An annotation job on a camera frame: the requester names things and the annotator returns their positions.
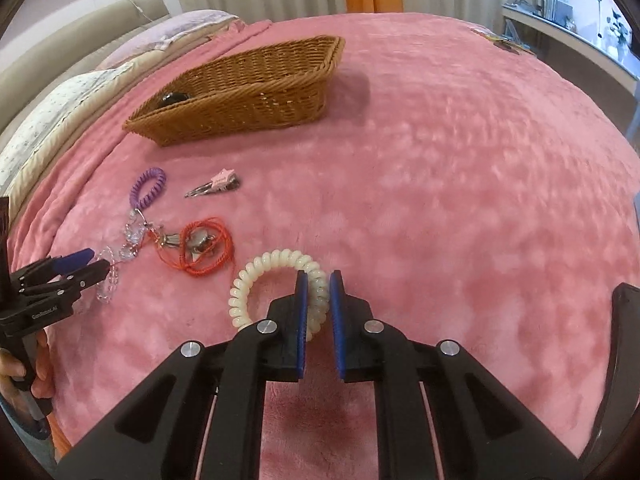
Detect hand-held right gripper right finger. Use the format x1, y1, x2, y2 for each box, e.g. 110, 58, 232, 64
329, 270, 584, 480

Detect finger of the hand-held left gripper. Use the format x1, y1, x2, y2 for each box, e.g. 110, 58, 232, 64
20, 259, 111, 306
14, 248, 96, 286

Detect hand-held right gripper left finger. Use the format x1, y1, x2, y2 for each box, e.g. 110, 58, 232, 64
56, 270, 309, 480

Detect white spiral hair tie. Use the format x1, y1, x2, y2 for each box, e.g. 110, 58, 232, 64
228, 249, 331, 342

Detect brown wicker basket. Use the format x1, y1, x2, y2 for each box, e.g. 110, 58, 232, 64
123, 35, 347, 148

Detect person's left hand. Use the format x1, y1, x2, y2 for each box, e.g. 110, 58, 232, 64
0, 331, 53, 399

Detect pink plush blanket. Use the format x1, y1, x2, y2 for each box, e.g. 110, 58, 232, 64
8, 12, 640, 480

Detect floral pillow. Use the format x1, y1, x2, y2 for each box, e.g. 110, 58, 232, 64
0, 60, 136, 196

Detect pink hair clip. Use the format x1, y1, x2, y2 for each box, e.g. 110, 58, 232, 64
184, 170, 242, 199

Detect beige headboard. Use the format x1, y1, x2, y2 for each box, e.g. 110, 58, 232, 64
0, 0, 171, 136

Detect lilac pillow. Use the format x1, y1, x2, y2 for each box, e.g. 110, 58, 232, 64
95, 10, 246, 70

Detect small items on blanket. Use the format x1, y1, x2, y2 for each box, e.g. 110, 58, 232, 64
471, 27, 535, 55

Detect white desk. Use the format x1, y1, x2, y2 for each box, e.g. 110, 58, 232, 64
501, 2, 640, 91

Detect white desk lamp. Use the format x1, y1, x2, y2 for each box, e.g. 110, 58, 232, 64
583, 0, 609, 40

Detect clear crystal bead bracelet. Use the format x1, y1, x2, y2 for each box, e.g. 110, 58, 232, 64
93, 246, 124, 305

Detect purple spiral keychain strap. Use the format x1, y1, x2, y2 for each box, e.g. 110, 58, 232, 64
130, 166, 167, 211

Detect orange cord necklace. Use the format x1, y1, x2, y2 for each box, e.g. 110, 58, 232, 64
156, 217, 239, 277

